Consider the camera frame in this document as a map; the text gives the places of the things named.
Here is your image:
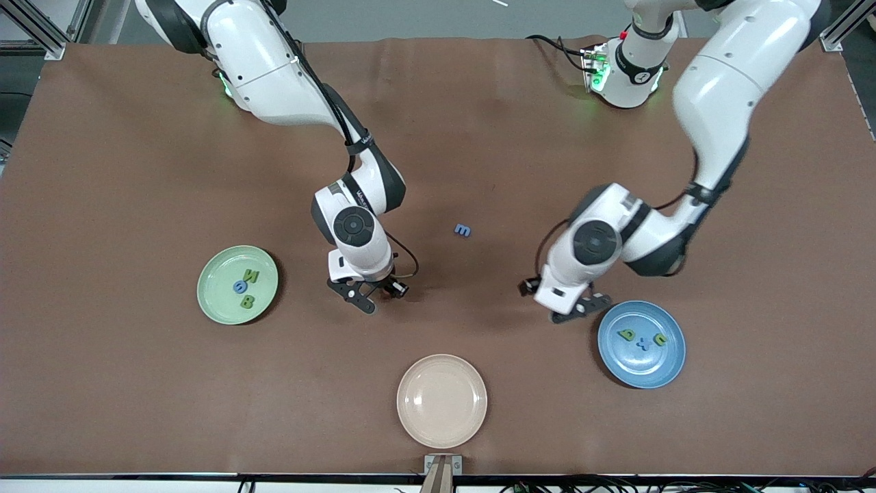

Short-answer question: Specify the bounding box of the green plate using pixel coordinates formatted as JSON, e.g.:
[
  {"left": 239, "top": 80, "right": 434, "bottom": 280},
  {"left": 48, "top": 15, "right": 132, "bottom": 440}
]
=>
[{"left": 196, "top": 245, "right": 279, "bottom": 325}]

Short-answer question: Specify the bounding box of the black cable bundle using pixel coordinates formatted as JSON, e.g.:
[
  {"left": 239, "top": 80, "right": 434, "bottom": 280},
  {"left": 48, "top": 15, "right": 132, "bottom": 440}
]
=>
[{"left": 500, "top": 475, "right": 876, "bottom": 493}]

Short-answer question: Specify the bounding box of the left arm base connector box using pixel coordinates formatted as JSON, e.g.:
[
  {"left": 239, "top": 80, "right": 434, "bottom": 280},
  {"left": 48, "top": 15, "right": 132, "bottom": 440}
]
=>
[{"left": 580, "top": 45, "right": 612, "bottom": 94}]

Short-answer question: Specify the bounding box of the aluminium frame profile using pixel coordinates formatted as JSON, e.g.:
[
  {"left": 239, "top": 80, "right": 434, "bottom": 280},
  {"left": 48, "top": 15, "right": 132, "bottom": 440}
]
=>
[
  {"left": 818, "top": 0, "right": 876, "bottom": 53},
  {"left": 0, "top": 0, "right": 93, "bottom": 61}
]

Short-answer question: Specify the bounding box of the blue plate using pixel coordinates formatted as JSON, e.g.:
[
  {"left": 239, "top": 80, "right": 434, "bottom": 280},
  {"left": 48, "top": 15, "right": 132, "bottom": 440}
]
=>
[{"left": 597, "top": 301, "right": 686, "bottom": 390}]

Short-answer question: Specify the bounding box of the beige plate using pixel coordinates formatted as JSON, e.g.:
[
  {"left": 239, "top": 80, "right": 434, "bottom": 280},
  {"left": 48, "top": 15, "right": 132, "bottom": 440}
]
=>
[{"left": 397, "top": 354, "right": 488, "bottom": 449}]

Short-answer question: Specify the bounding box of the brown table mat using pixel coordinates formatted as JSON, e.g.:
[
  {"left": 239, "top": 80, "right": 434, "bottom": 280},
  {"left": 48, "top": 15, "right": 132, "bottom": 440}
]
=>
[{"left": 0, "top": 36, "right": 876, "bottom": 477}]

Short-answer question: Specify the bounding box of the black left arm base cable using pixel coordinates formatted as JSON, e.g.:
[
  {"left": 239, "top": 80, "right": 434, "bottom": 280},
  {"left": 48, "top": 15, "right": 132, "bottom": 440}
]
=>
[{"left": 526, "top": 34, "right": 591, "bottom": 73}]

